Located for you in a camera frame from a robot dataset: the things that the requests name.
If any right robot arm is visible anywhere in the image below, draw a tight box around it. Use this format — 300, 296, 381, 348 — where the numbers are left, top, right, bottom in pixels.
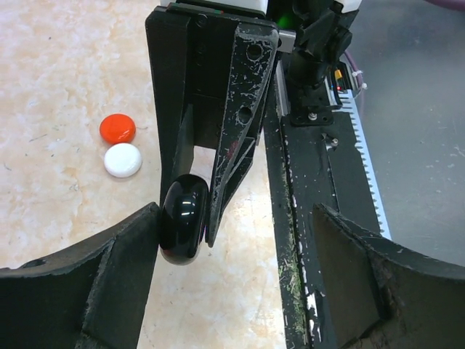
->
145, 1, 360, 257

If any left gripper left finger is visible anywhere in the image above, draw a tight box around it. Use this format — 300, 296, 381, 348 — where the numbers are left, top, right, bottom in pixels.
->
1, 203, 160, 348

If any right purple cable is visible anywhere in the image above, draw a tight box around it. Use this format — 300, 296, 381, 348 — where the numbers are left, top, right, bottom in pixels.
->
343, 49, 368, 99

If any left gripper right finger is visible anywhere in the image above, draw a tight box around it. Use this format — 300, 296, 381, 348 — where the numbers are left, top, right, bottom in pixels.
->
313, 204, 464, 348

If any white slotted cable duct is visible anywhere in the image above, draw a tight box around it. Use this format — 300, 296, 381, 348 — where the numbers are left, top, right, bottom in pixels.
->
339, 89, 392, 240

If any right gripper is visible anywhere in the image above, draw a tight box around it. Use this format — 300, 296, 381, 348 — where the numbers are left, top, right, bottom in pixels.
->
145, 1, 279, 200

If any black round charging case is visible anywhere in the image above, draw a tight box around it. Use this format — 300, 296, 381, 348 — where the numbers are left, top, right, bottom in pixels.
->
159, 174, 209, 265

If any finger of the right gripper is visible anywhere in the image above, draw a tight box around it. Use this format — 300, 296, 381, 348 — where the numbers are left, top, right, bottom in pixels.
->
206, 23, 279, 247

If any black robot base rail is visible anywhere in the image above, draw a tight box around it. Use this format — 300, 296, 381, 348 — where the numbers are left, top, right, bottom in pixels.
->
264, 108, 381, 348

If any white round charging case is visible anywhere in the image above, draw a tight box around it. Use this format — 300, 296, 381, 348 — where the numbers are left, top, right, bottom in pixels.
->
104, 143, 142, 178

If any orange charging case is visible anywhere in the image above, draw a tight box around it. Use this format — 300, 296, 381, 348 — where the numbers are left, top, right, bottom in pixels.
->
99, 113, 136, 145

